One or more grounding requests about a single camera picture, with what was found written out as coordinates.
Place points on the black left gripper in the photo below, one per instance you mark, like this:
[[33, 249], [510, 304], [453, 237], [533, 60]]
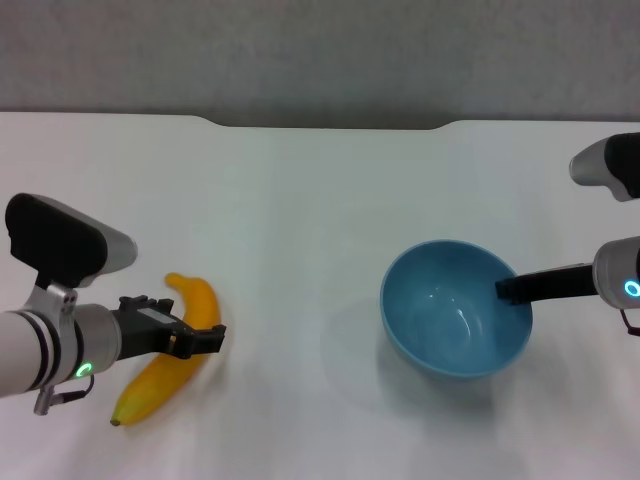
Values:
[[142, 335]]

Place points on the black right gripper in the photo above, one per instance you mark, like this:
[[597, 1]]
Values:
[[560, 285]]

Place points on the yellow banana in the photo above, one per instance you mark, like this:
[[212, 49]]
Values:
[[150, 390]]

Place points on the blue bowl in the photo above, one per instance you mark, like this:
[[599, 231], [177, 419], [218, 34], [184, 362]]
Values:
[[440, 325]]

